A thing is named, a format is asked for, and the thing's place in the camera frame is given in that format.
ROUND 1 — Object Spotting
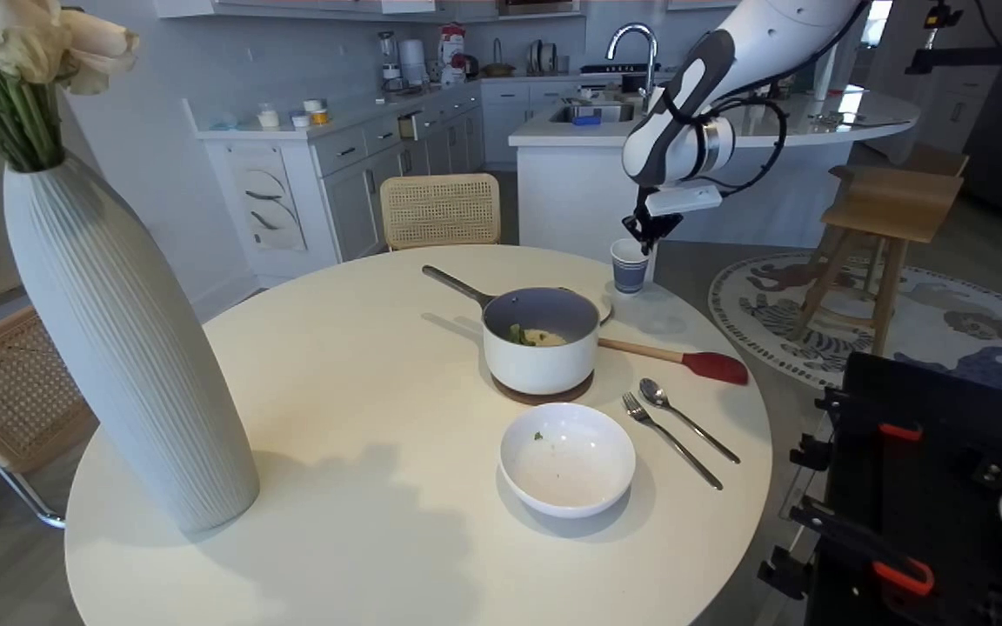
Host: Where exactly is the red spatula with wooden handle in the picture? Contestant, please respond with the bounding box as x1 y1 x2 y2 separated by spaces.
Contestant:
597 334 753 390

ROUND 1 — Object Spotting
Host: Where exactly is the silver fork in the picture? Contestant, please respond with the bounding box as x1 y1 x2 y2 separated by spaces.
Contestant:
619 390 727 495

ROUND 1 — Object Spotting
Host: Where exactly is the dark round trivet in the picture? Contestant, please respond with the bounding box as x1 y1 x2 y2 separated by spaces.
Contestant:
494 372 597 408

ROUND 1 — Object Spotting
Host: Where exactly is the chrome kitchen faucet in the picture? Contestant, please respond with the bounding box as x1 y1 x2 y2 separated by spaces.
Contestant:
603 19 661 99

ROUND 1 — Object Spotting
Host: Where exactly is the silver spoon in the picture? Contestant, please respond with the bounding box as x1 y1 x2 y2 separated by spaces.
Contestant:
637 375 744 467

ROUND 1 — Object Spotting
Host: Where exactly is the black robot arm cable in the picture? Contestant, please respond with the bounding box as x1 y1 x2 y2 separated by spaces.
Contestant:
646 88 794 197

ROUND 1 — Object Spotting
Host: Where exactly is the wicker back chair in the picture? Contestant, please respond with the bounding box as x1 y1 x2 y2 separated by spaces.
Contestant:
377 171 503 253
0 303 105 531

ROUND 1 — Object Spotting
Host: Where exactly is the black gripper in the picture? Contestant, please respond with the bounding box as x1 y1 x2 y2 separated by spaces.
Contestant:
619 189 673 259

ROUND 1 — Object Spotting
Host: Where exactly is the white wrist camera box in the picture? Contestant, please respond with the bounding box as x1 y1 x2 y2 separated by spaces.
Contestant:
640 176 727 218

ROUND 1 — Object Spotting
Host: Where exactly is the wooden bar stool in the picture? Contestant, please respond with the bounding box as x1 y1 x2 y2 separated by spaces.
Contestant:
799 162 972 360

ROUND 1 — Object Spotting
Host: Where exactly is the blue and white cup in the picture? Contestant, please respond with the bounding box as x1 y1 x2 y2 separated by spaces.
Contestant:
605 237 654 297

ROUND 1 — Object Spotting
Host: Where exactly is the round patterned rug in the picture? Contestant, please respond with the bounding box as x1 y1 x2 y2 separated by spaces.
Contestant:
706 253 1002 408

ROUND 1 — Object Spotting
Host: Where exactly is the black clamp with red handle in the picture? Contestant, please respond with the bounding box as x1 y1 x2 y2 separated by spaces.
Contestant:
790 394 928 474
755 499 940 604

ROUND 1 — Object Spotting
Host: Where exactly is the white kitchen counter cabinet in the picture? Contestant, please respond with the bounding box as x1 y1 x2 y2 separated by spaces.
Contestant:
180 84 487 293

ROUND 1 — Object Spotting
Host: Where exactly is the white pot with long handle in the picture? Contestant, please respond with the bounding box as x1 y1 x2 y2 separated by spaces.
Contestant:
422 260 619 401

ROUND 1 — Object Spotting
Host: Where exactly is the cream flower bouquet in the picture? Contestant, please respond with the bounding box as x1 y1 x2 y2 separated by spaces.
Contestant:
0 0 143 175

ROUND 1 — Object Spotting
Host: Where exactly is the black perforated side table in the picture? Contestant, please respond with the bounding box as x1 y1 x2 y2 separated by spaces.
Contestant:
755 349 1002 626

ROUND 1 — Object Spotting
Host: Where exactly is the white bowl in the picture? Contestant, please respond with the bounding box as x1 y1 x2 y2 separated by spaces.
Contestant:
499 401 640 523

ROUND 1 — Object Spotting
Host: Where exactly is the grey ribbed vase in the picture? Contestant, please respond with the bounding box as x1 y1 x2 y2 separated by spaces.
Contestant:
0 152 265 537

